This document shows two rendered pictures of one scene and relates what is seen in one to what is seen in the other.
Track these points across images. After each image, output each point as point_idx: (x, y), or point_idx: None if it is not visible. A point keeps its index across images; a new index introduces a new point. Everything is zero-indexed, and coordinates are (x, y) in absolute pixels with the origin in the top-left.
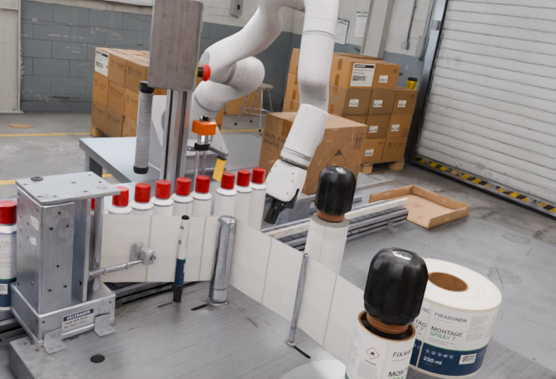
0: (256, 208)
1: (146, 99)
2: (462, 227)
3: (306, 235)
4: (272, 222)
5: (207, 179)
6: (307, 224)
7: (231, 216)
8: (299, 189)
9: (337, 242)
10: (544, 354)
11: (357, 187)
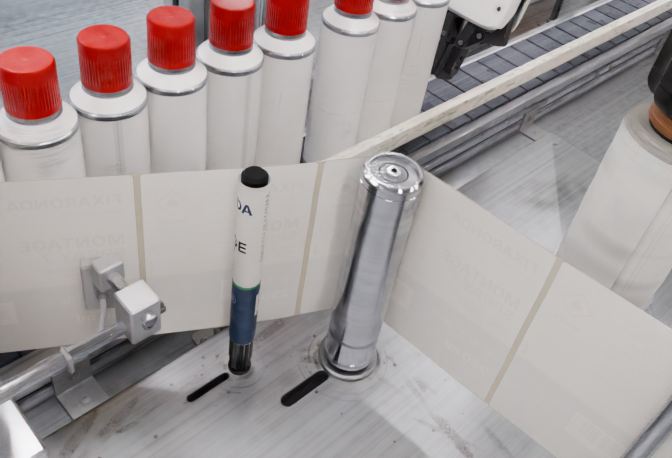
0: (422, 55)
1: None
2: None
3: (515, 96)
4: (447, 75)
5: None
6: (522, 73)
7: (403, 156)
8: None
9: None
10: None
11: None
